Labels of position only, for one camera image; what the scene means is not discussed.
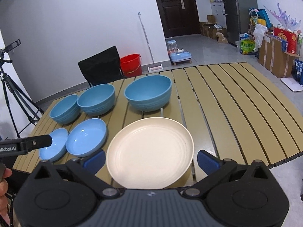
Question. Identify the left human hand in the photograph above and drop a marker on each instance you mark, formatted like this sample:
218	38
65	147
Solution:
3	190

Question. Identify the large cardboard box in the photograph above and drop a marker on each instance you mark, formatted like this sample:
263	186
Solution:
271	56

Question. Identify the black camera tripod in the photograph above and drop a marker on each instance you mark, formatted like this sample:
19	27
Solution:
28	107

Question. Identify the medium blue bowl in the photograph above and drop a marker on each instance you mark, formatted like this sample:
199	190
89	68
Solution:
97	100

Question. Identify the small blue plate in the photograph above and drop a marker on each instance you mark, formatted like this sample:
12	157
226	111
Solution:
58	147

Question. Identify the red gift box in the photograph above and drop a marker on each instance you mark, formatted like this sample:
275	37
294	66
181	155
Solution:
288	39

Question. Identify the blue pet water feeder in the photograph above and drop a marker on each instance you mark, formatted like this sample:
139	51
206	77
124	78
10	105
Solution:
177	55

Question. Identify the black folding chair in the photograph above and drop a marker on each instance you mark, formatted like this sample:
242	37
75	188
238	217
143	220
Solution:
102	68

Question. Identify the grey refrigerator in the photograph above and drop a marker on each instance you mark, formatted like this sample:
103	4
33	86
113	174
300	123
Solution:
237	17

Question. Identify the dark brown door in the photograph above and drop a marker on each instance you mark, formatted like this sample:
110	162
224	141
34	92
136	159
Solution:
179	17

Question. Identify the medium blue plate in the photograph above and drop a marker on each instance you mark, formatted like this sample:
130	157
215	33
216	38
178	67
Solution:
87	137

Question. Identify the white plastic bag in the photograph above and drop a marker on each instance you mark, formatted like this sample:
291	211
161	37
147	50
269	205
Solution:
258	35

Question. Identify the red plastic bucket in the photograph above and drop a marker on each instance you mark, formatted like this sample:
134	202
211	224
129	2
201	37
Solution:
131	65

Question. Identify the small blue bowl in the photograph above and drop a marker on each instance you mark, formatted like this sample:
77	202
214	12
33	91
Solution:
66	110

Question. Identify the large cream plate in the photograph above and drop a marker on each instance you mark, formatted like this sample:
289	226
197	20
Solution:
151	153

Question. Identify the white flat mop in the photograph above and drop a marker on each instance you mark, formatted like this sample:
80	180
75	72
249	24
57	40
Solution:
155	67

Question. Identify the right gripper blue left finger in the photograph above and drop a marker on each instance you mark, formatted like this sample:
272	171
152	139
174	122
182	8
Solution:
94	162

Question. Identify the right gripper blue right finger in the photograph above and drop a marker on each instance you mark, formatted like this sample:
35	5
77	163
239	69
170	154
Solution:
207	162

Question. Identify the white flat scale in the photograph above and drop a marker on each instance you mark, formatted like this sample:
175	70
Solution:
292	84

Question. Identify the green yellow bag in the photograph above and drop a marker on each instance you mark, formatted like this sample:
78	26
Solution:
247	47

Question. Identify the large blue bowl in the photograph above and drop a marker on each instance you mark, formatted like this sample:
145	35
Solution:
149	93

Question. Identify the white cabinet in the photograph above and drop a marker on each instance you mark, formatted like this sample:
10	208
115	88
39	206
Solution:
218	11

